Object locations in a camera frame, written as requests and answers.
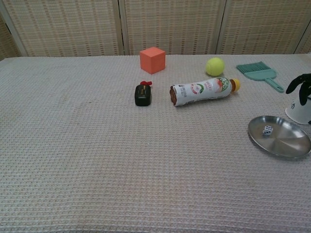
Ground yellow tennis ball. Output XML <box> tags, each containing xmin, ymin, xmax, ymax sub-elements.
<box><xmin>206</xmin><ymin>57</ymin><xmax>225</xmax><ymax>77</ymax></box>

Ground white-label drink bottle yellow cap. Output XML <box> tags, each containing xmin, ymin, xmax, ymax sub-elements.
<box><xmin>169</xmin><ymin>76</ymin><xmax>242</xmax><ymax>107</ymax></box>

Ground black fingertip device red strap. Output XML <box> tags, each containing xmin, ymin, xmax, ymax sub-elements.
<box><xmin>135</xmin><ymin>80</ymin><xmax>154</xmax><ymax>107</ymax></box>

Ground teal plastic hand brush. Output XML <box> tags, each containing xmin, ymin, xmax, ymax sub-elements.
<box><xmin>236</xmin><ymin>61</ymin><xmax>285</xmax><ymax>93</ymax></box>

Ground orange foam cube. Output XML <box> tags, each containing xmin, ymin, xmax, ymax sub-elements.
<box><xmin>139</xmin><ymin>47</ymin><xmax>166</xmax><ymax>75</ymax></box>

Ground beige waffle-weave tablecloth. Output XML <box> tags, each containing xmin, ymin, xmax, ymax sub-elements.
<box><xmin>0</xmin><ymin>53</ymin><xmax>311</xmax><ymax>233</ymax></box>

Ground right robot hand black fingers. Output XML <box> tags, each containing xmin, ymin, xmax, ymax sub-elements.
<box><xmin>285</xmin><ymin>73</ymin><xmax>311</xmax><ymax>106</ymax></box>

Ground silver metal plate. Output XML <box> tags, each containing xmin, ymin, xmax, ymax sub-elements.
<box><xmin>247</xmin><ymin>115</ymin><xmax>311</xmax><ymax>160</ymax></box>

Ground white paper cup blue ring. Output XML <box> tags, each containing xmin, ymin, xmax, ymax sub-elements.
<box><xmin>285</xmin><ymin>93</ymin><xmax>311</xmax><ymax>125</ymax></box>

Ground woven bamboo folding screen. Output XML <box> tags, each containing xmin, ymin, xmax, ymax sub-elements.
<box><xmin>0</xmin><ymin>0</ymin><xmax>311</xmax><ymax>58</ymax></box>

